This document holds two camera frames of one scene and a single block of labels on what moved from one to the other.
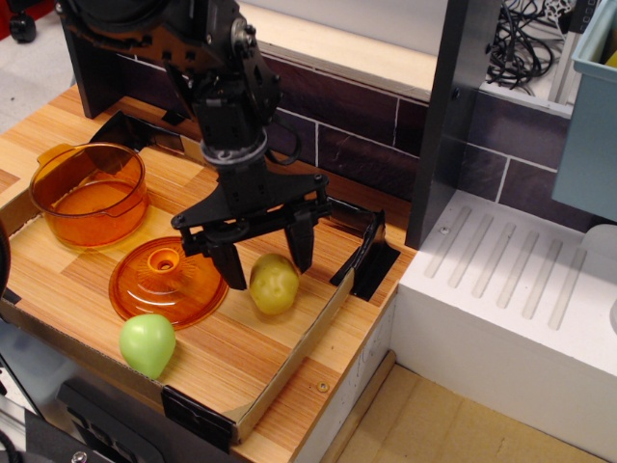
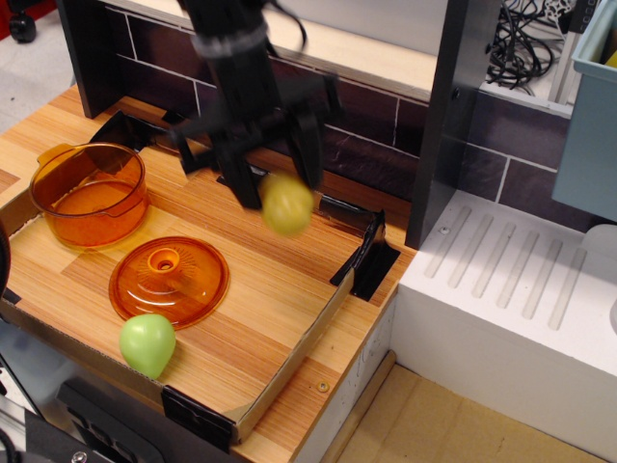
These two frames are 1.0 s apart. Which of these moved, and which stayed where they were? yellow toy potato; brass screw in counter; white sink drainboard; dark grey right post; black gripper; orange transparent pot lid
Moved: yellow toy potato; black gripper
Stayed: brass screw in counter; white sink drainboard; orange transparent pot lid; dark grey right post
